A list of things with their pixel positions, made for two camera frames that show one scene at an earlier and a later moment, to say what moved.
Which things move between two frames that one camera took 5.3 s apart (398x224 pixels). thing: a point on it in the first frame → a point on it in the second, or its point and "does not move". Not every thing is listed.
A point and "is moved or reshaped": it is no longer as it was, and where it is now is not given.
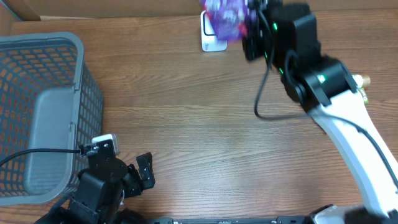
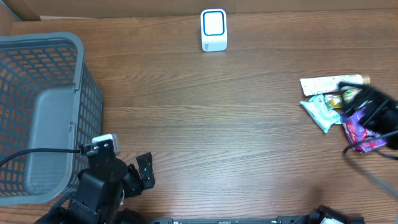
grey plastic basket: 49,99 does not move
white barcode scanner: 209,42 does not move
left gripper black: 134,179 does not move
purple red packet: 227,18 is moved or reshaped
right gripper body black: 252,43 → 369,104
